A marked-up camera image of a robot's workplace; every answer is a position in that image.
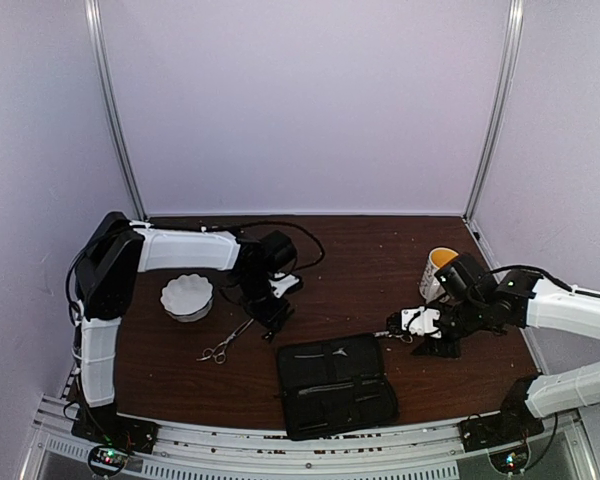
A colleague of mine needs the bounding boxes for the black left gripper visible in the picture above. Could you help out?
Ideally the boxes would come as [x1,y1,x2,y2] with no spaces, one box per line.
[235,271,290,333]

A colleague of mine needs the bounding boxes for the silver scissors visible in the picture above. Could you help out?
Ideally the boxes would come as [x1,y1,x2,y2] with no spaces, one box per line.
[196,318,254,365]
[374,330,413,344]

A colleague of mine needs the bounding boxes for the black zip tool case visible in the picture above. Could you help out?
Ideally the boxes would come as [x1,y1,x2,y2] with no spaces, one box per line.
[276,334,399,441]

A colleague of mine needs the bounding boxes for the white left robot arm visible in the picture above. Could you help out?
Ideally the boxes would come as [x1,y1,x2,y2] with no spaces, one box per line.
[67,211,303,444]

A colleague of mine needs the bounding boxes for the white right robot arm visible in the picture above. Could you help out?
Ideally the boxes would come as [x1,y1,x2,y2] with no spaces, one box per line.
[383,254,600,442]

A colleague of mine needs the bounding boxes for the white patterned mug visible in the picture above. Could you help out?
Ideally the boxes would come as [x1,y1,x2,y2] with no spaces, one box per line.
[419,247,459,303]

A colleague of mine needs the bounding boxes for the white scalloped bowl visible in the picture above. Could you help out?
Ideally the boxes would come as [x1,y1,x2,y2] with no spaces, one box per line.
[160,274,214,323]

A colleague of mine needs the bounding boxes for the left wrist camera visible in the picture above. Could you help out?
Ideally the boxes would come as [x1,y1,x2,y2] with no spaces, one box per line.
[269,272,304,298]

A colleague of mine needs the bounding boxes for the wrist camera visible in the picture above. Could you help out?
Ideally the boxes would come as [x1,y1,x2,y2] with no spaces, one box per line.
[386,306,442,339]
[269,272,304,298]

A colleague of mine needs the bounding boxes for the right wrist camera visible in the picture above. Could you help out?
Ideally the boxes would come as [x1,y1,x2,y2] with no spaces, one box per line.
[386,306,442,339]

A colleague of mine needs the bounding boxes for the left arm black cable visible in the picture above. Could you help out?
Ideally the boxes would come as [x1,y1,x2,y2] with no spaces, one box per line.
[219,222,326,306]

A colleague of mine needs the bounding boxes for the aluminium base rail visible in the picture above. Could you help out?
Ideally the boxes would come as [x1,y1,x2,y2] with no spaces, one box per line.
[16,396,600,479]

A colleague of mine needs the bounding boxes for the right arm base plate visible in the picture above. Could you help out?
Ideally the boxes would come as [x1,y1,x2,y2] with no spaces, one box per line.
[458,412,544,476]

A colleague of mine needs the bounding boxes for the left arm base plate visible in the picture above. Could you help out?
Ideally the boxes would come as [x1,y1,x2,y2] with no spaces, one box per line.
[71,412,158,477]

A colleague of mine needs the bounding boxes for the right aluminium frame post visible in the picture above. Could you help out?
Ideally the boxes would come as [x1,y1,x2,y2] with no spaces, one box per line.
[464,0,524,223]

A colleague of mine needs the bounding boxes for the aluminium frame post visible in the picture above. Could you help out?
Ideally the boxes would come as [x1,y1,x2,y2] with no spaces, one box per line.
[464,0,524,223]
[84,0,148,220]

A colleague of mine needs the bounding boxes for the left aluminium frame post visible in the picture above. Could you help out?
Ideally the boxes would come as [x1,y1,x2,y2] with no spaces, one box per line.
[84,0,148,220]

